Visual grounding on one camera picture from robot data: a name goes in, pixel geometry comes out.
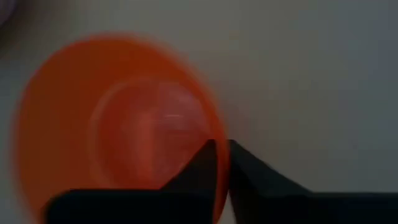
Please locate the orange plastic bowl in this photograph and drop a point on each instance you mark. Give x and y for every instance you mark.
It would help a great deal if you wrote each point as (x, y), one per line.
(109, 118)

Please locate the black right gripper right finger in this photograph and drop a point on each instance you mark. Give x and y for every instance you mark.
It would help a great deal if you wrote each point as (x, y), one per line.
(267, 199)

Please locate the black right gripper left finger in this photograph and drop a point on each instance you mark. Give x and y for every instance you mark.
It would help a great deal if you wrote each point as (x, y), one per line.
(186, 199)

